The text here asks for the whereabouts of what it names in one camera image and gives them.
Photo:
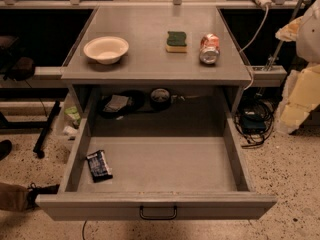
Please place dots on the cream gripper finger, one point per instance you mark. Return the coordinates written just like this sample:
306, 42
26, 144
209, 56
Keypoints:
290, 32
301, 96

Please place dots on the dark blue rxbar wrapper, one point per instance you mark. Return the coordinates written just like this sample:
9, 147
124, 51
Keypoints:
98, 166

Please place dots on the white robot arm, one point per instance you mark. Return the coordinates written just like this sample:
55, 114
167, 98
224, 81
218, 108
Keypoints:
308, 43

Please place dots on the grey counter cabinet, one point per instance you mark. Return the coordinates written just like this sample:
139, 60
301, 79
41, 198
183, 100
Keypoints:
145, 27

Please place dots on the open grey drawer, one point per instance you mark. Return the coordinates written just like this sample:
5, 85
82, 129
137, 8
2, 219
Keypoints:
187, 156

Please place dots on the metal stand pole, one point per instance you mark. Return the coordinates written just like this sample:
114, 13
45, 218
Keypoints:
300, 4

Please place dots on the crushed orange soda can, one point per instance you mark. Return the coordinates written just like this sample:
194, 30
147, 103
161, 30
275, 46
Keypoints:
209, 49

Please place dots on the green yellow sponge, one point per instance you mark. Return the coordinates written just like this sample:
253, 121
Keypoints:
176, 42

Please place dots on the black roll of tape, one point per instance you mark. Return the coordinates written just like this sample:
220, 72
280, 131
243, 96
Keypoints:
160, 99

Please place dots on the white paper bowl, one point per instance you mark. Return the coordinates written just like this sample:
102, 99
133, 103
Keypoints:
106, 50

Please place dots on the black tray with papers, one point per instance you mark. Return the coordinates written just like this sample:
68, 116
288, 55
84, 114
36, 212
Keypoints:
121, 104

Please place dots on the green white packet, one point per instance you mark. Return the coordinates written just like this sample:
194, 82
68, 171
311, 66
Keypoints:
73, 115

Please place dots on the dark bag on shelf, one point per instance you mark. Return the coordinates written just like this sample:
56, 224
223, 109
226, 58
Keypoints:
21, 70

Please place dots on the black tripod leg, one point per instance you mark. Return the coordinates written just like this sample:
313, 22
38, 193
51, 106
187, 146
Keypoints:
45, 130

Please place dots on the black shoe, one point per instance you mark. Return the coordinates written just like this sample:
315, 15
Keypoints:
35, 190

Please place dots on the brown trouser leg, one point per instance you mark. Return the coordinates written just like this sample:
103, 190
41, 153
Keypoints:
13, 197

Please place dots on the black drawer handle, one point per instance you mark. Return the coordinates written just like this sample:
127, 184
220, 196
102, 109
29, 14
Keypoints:
158, 213

